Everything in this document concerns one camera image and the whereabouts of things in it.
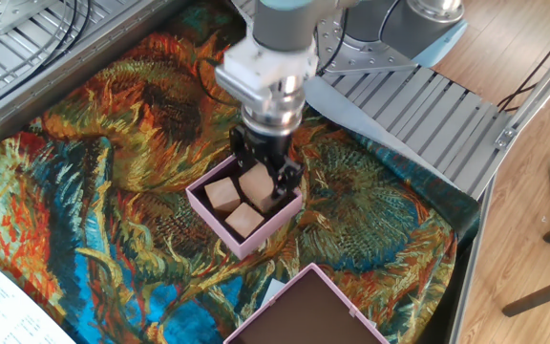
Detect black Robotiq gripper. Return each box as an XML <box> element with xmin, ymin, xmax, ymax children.
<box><xmin>229</xmin><ymin>121</ymin><xmax>305</xmax><ymax>201</ymax></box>

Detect large wooden cube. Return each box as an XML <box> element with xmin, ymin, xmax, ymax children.
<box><xmin>238</xmin><ymin>161</ymin><xmax>281</xmax><ymax>214</ymax></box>

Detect small wooden cube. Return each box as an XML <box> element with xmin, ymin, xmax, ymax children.
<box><xmin>203</xmin><ymin>176</ymin><xmax>242</xmax><ymax>214</ymax></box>
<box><xmin>224</xmin><ymin>202</ymin><xmax>265</xmax><ymax>239</ymax></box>

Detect small pink gift box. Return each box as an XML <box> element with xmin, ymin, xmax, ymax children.
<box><xmin>185</xmin><ymin>153</ymin><xmax>304</xmax><ymax>262</ymax></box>

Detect large pink open box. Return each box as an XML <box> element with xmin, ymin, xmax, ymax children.
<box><xmin>222</xmin><ymin>261</ymin><xmax>391</xmax><ymax>344</ymax></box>

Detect sunflower painting table cloth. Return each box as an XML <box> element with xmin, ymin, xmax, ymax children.
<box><xmin>0</xmin><ymin>4</ymin><xmax>481</xmax><ymax>344</ymax></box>

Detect silver mounting plate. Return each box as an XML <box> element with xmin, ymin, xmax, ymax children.
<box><xmin>0</xmin><ymin>0</ymin><xmax>60</xmax><ymax>35</ymax></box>

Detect printed white paper sheet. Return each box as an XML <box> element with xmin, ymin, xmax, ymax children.
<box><xmin>0</xmin><ymin>250</ymin><xmax>76</xmax><ymax>344</ymax></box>

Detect white and silver wrist mount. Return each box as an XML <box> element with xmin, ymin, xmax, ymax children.
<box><xmin>215</xmin><ymin>35</ymin><xmax>319</xmax><ymax>138</ymax></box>

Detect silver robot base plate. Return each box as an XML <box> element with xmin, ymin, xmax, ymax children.
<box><xmin>315</xmin><ymin>9</ymin><xmax>422</xmax><ymax>76</ymax></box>

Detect wide aluminium frame rail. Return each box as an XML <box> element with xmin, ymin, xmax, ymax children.
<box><xmin>0</xmin><ymin>0</ymin><xmax>195</xmax><ymax>152</ymax></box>

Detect black cables on slotted table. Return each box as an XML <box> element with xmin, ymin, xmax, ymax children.
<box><xmin>0</xmin><ymin>0</ymin><xmax>94</xmax><ymax>71</ymax></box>

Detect black floor cables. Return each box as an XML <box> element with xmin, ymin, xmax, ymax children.
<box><xmin>497</xmin><ymin>13</ymin><xmax>550</xmax><ymax>114</ymax></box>

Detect aluminium table edge rail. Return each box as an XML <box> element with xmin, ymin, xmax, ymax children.
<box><xmin>448</xmin><ymin>28</ymin><xmax>550</xmax><ymax>344</ymax></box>

